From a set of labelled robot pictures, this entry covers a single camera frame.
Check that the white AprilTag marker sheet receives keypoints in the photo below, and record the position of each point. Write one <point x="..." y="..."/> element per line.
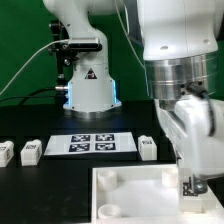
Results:
<point x="90" y="143"/>

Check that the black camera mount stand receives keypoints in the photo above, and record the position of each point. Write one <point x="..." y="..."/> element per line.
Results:
<point x="64" y="58"/>

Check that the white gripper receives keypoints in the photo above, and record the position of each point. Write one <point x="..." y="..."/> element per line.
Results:
<point x="187" y="127"/>

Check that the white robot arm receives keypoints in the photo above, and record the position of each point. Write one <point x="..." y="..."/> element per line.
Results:
<point x="180" y="62"/>

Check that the silver camera on stand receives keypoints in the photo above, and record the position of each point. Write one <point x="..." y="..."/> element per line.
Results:
<point x="85" y="44"/>

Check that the white square table top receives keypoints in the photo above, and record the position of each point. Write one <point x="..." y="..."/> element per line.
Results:
<point x="140" y="195"/>

